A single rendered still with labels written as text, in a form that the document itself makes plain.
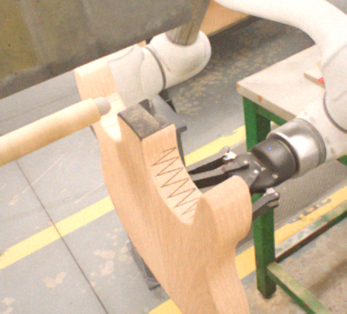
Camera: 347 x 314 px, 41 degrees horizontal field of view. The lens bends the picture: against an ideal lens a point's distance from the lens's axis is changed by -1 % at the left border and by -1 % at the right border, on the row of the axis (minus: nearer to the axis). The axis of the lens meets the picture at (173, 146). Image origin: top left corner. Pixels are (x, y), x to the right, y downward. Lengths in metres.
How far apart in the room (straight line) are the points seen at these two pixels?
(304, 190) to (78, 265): 1.09
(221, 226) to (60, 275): 1.71
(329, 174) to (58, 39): 2.05
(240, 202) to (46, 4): 0.25
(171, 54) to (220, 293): 0.98
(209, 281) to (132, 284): 1.42
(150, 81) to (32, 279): 1.09
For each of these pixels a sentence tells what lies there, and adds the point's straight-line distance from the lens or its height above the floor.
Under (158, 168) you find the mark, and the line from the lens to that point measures 0.55.
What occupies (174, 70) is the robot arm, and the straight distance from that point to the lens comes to 1.49.
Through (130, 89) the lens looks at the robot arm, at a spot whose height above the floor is 0.86.
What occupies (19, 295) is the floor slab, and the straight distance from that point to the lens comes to 2.14.
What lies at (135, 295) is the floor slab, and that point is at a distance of 1.96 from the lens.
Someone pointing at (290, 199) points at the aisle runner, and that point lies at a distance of 2.22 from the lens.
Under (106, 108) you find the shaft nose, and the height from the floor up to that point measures 1.25.
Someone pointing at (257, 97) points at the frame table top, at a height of 0.92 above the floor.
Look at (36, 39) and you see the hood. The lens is 0.38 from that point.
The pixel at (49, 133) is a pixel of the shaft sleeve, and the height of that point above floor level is 1.25.
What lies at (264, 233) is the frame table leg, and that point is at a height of 0.38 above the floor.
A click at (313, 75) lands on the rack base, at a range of 1.24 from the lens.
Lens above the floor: 1.55
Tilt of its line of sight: 37 degrees down
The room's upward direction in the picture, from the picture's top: 11 degrees counter-clockwise
